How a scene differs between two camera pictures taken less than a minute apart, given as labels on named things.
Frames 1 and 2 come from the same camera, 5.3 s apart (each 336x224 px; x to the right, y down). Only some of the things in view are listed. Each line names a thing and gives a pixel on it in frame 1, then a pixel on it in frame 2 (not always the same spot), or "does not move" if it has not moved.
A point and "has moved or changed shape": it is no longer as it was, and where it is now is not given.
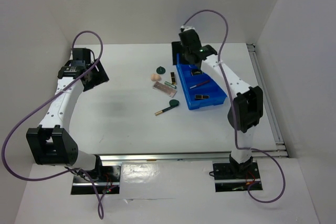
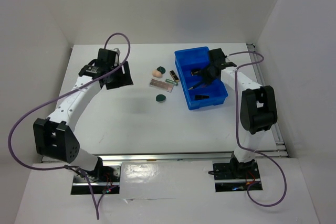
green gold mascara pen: x=166 y=109 to x=197 y=85
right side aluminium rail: x=268 y=104 does not move
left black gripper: x=101 y=77 to x=125 y=78
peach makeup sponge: x=155 y=77 has moved or changed shape
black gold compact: x=196 y=72 does not move
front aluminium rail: x=180 y=157 does not move
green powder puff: x=174 y=102 to x=160 y=97
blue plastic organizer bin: x=197 y=91 does not move
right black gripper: x=176 y=48 to x=206 y=80
